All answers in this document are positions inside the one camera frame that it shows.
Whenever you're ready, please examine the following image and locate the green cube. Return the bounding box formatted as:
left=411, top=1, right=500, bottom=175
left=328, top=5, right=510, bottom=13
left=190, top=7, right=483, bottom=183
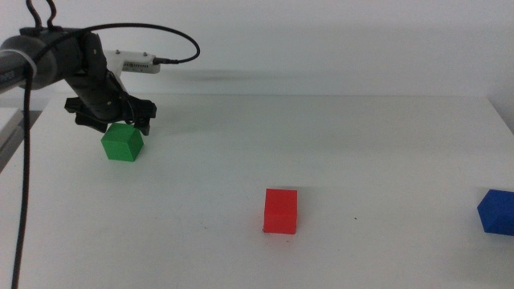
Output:
left=100, top=122, right=145, bottom=163

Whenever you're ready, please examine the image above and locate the red cube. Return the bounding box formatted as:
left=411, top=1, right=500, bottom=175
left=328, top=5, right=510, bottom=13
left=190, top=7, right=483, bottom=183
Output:
left=263, top=188, right=299, bottom=235

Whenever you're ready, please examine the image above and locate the blue cube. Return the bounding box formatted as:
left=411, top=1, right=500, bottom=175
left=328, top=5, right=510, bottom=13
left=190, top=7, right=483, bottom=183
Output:
left=476, top=189, right=514, bottom=237

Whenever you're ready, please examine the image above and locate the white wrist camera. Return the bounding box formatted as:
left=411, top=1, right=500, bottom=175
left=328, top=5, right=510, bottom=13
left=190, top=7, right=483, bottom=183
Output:
left=102, top=49, right=162, bottom=75

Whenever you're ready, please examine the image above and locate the thick black braided cable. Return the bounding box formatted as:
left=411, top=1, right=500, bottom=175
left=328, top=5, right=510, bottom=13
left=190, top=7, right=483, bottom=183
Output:
left=10, top=55, right=38, bottom=289

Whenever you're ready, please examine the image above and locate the thin black camera cable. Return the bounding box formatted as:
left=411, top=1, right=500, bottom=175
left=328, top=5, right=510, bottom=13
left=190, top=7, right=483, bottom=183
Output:
left=35, top=22, right=202, bottom=66

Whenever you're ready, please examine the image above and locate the black looped cable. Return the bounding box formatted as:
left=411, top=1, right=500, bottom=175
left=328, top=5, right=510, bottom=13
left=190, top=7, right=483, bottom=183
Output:
left=25, top=0, right=59, bottom=31

